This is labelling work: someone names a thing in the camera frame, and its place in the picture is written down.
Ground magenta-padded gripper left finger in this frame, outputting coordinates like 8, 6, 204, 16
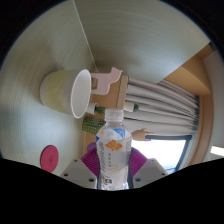
60, 148, 101, 190

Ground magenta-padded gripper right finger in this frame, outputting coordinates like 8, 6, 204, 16
129, 147, 169, 189

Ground clear plastic water bottle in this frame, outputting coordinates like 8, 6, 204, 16
95, 108, 133, 191

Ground dark framed window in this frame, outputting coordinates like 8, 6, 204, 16
131, 134, 198, 175

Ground flat round red coaster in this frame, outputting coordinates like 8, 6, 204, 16
40, 144, 60, 173

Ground grey window curtain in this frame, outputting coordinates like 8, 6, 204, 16
124, 77, 200, 136

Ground ceiling lights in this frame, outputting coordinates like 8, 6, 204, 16
210, 145, 224, 157

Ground white paper cup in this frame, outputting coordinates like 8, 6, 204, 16
39, 68, 93, 120

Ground grey-green desk partition panel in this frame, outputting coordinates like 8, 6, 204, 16
73, 0, 212, 84

